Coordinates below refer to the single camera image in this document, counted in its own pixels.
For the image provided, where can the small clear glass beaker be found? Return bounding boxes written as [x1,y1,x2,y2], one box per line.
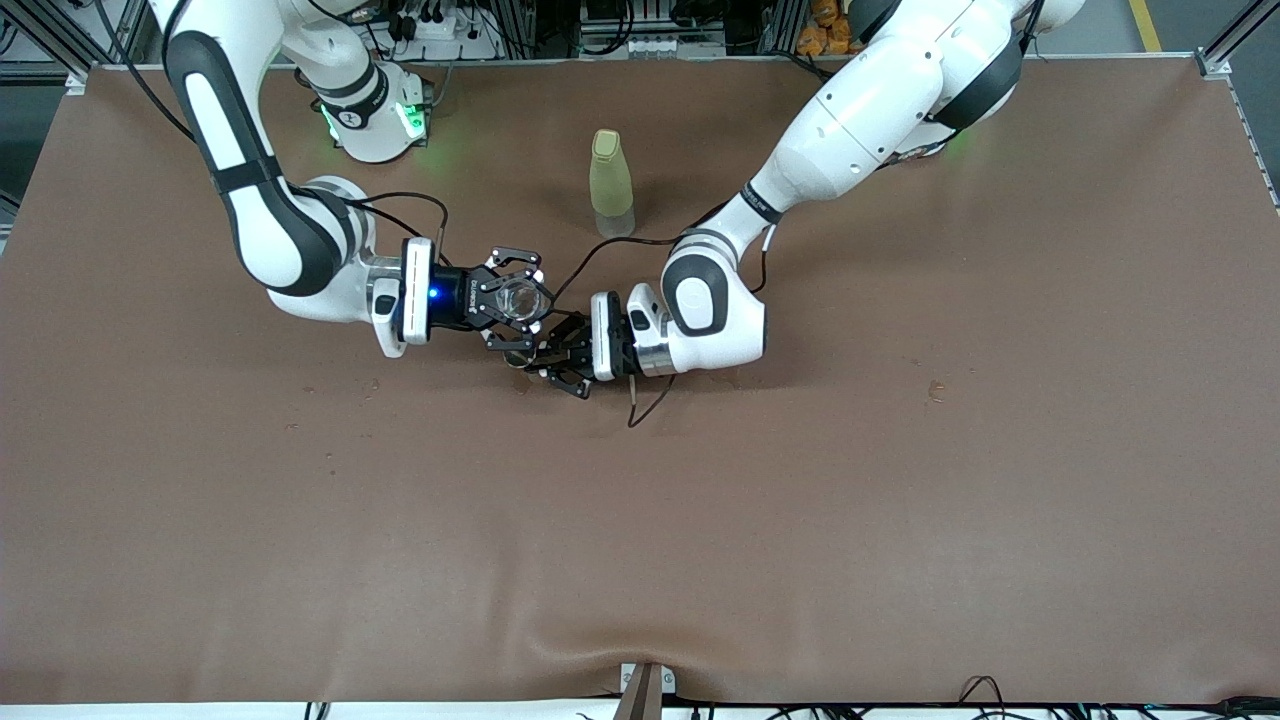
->
[497,277,554,326]

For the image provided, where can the brown table mat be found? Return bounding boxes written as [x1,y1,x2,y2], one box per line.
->
[0,55,1280,706]

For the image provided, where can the yellow floor tape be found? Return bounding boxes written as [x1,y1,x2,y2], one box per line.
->
[1128,0,1166,53]

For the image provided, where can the white power strip black plugs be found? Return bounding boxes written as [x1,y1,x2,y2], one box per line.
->
[385,0,501,61]

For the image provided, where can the black floor cable bundle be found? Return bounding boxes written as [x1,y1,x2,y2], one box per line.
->
[690,697,1280,720]

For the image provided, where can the long white socket strip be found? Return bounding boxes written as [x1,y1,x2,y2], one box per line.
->
[580,33,726,59]

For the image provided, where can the aluminium frame post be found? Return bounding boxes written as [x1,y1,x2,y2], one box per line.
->
[0,0,151,96]
[1195,0,1280,79]

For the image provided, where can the orange bread pile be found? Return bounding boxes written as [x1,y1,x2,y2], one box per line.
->
[797,0,863,56]

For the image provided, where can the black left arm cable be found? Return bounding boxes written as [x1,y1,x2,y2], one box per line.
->
[548,200,776,429]

